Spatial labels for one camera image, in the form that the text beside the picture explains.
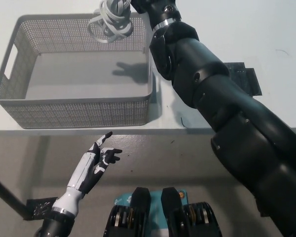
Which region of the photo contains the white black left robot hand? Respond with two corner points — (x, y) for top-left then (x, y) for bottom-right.
(67, 131), (123, 196)

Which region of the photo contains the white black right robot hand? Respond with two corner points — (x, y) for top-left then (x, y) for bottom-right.
(130, 0), (152, 15)

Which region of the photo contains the grey perforated plastic basket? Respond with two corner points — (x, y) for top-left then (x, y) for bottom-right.
(0, 14), (153, 129)

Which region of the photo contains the black tape patch on table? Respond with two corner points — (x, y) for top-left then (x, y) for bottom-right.
(223, 61), (263, 97)

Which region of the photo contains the white power strip with cord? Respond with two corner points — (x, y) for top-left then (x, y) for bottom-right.
(88, 0), (134, 44)

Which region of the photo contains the black metal table leg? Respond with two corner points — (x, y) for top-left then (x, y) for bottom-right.
(0, 171), (28, 219)

